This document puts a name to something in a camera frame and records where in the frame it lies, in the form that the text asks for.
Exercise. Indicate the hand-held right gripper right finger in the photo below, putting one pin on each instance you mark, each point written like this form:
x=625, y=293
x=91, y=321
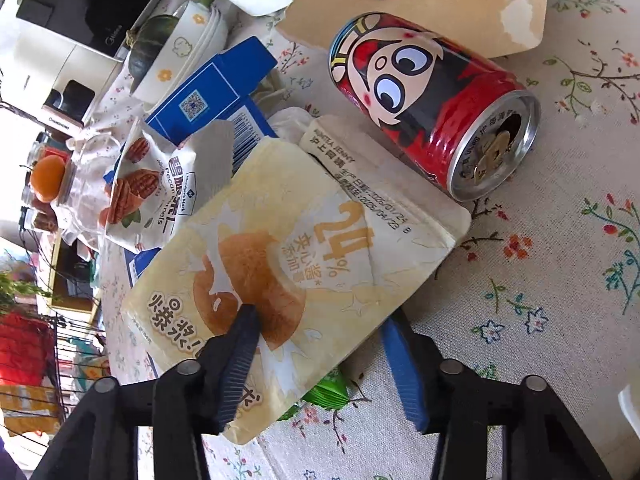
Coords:
x=404, y=375

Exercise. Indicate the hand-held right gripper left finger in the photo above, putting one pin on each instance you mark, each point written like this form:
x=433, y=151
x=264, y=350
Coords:
x=241, y=355

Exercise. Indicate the green snack packet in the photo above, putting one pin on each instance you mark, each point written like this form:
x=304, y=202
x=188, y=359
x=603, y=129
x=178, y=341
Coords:
x=325, y=390

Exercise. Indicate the pale yellow snack pouch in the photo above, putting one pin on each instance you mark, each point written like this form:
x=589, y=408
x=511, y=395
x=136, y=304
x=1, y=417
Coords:
x=300, y=240

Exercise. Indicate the blue cardboard box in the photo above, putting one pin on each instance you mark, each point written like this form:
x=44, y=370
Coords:
x=210, y=90

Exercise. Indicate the floral tablecloth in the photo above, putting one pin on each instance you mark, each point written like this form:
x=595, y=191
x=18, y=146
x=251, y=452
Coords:
x=550, y=285

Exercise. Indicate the white pecan snack packet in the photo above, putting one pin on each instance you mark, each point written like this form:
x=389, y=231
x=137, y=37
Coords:
x=150, y=195

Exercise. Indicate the red bag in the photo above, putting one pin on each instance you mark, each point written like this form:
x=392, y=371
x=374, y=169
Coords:
x=22, y=345

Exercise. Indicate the clear plastic bag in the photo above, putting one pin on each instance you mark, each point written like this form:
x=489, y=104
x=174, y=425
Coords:
x=90, y=160

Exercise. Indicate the orange tangerine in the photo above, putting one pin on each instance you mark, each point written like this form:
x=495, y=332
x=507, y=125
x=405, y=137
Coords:
x=47, y=180

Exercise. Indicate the red cartoon drink can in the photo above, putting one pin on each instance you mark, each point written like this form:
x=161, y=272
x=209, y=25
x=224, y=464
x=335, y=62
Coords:
x=425, y=95

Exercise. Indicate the white flower print bowls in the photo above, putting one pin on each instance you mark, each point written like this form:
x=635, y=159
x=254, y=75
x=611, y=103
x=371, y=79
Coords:
x=175, y=50

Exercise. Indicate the dark green pumpkin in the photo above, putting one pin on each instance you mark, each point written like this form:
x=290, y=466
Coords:
x=157, y=27

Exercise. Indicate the white air fryer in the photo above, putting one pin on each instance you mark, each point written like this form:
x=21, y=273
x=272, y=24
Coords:
x=45, y=60

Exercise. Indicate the torn brown cardboard box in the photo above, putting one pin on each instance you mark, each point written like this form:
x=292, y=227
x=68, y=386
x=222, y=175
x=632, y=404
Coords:
x=500, y=20

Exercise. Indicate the white microwave oven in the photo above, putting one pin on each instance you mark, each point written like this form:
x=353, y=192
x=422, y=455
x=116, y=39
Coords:
x=75, y=5

